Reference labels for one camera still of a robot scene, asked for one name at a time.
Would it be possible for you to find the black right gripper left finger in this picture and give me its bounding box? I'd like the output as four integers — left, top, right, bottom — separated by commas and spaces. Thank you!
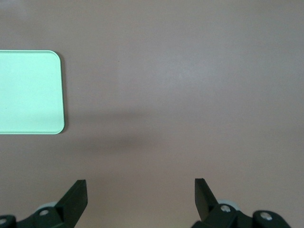
0, 180, 88, 228

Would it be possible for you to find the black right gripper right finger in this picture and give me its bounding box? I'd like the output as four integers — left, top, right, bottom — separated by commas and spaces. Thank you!
192, 178, 290, 228

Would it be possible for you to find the light green rectangular tray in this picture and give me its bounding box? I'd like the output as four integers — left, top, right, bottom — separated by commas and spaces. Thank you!
0, 50, 65, 135

